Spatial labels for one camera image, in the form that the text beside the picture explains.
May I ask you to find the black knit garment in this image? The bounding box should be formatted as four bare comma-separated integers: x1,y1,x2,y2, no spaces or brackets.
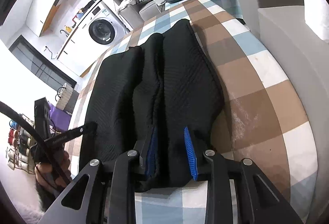
79,19,224,192

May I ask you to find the purple bag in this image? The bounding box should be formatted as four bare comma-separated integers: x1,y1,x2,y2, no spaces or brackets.
49,103,71,133

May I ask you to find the woven straw basket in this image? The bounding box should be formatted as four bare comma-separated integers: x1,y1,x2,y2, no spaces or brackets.
55,83,79,114

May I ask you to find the shoe rack with shoes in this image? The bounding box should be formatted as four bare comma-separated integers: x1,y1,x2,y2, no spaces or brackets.
6,119,35,174

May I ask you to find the white kitchen cabinet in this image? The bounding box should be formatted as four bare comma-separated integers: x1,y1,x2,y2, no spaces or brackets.
24,0,92,80

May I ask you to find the checkered brown blue blanket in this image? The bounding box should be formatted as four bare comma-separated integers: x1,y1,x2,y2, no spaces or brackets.
70,0,318,221

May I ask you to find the white washing machine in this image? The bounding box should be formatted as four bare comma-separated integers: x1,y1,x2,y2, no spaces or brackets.
73,0,129,50

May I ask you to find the black cable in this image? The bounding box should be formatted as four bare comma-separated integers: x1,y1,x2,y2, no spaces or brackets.
0,100,72,186

